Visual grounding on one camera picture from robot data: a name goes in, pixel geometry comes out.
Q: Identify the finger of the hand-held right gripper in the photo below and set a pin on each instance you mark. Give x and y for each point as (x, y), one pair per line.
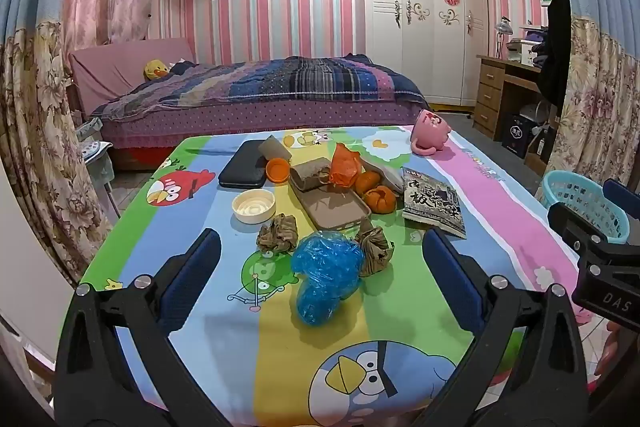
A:
(575, 224)
(620, 197)

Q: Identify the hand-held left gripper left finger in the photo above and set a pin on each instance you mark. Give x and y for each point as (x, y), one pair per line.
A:
(192, 272)

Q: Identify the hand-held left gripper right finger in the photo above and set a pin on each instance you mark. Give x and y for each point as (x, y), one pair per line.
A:
(450, 277)

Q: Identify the turquoise plastic basket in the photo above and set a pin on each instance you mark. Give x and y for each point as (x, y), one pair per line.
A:
(575, 197)

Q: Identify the orange peel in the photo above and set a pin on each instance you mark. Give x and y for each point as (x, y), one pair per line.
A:
(380, 199)

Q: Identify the orange plastic lid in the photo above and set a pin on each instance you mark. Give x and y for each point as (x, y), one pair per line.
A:
(277, 171)

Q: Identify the person's right hand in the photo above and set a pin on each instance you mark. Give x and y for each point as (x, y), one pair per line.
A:
(617, 352)

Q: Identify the black and white snack packet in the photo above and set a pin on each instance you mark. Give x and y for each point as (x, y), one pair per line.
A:
(432, 202)

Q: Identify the crumpled brown paper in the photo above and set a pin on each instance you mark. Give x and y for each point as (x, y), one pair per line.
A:
(372, 252)
(277, 234)

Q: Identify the white round bowl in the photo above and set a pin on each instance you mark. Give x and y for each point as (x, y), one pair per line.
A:
(252, 207)

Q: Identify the cartoon bird printed tablecloth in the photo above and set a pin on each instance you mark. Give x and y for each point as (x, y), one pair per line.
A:
(225, 357)

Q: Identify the dark cardboard box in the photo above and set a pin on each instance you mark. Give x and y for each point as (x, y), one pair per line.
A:
(517, 132)

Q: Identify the black phone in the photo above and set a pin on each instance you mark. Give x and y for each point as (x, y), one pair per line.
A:
(242, 167)

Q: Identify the blue and floral curtain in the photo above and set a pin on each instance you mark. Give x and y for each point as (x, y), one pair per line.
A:
(45, 132)
(600, 82)

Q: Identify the grey paper piece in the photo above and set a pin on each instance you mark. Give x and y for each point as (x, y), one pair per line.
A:
(387, 174)

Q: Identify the crumpled blue plastic bag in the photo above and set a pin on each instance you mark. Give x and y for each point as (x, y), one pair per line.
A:
(325, 267)

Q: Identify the brown phone case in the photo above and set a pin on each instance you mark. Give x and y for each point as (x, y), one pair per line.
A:
(335, 209)

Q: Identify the short cardboard tube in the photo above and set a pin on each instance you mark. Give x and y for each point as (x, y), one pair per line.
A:
(274, 148)

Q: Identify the pink cartoon cup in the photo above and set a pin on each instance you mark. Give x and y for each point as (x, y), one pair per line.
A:
(430, 129)

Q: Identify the grey cardboard roll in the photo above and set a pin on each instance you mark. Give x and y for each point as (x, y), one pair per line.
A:
(310, 176)

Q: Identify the orange plastic bag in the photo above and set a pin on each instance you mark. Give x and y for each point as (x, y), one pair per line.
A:
(344, 167)

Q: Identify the wooden desk with drawers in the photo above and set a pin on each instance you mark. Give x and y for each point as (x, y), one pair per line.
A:
(487, 92)

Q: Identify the bed with purple dotted sheet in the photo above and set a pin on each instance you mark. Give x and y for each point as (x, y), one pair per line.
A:
(250, 121)

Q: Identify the black hanging coat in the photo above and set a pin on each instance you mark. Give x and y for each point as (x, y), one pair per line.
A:
(555, 47)

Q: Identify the white box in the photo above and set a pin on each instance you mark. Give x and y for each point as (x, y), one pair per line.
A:
(522, 52)

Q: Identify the desk lamp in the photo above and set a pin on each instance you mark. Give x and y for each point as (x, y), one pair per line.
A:
(501, 29)

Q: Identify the yellow duck plush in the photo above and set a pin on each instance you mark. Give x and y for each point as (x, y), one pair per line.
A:
(156, 70)

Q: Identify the plaid patchwork blanket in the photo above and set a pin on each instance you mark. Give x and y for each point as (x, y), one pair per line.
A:
(300, 79)

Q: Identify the white wardrobe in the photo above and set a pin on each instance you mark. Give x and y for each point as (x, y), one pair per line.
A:
(425, 47)

